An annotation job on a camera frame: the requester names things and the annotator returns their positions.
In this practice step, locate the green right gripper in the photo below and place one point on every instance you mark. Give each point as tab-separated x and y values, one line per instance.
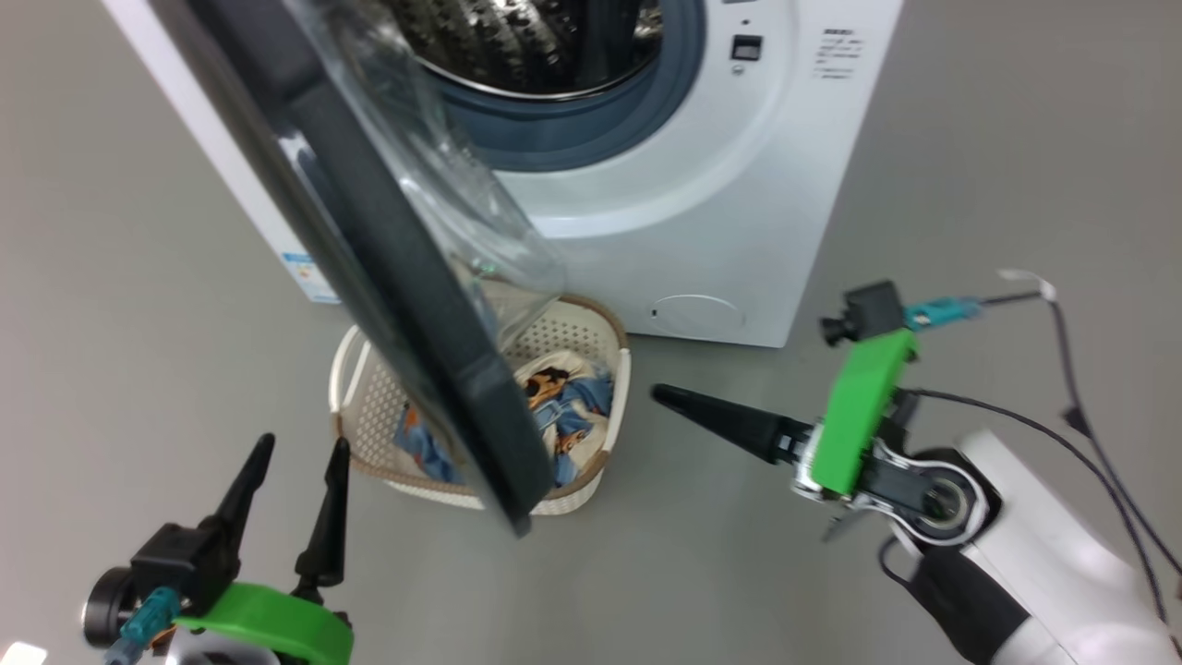
859	416

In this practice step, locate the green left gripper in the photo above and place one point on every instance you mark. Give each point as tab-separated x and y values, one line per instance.
277	623

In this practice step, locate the blue patterned clothing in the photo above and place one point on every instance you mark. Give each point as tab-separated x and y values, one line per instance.
580	406

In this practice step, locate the black-rimmed glass washer door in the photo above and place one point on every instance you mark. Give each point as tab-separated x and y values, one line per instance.
397	277

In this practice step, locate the cream basket with brown rim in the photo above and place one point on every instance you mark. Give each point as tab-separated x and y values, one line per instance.
591	332

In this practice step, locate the white front-load washing machine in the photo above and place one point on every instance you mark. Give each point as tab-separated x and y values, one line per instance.
702	212

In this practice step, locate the grey rubber door gasket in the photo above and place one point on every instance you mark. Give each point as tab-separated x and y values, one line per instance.
591	125

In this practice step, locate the black door lock socket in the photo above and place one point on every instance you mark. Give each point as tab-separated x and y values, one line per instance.
746	48

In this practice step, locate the round white filter cover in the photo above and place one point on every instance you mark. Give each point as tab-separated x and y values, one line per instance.
697	316

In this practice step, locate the blue energy label sticker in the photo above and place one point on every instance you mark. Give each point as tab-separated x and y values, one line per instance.
309	277

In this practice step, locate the black printed text sticker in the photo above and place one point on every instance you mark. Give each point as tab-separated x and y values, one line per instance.
840	54

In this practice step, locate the steel washer drum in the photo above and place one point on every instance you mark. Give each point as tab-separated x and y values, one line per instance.
536	42

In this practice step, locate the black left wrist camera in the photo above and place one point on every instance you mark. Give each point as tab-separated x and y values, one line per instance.
171	559

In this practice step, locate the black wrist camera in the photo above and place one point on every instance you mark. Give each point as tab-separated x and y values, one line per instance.
171	559
868	312

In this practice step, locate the teal left camera connector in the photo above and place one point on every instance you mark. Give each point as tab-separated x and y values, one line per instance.
148	619

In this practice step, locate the teal camera connector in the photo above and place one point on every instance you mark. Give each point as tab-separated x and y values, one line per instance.
148	619
942	312

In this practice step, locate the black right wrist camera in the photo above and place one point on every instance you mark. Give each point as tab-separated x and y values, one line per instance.
868	312

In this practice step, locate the teal right camera connector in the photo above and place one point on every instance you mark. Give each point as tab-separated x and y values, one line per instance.
942	312

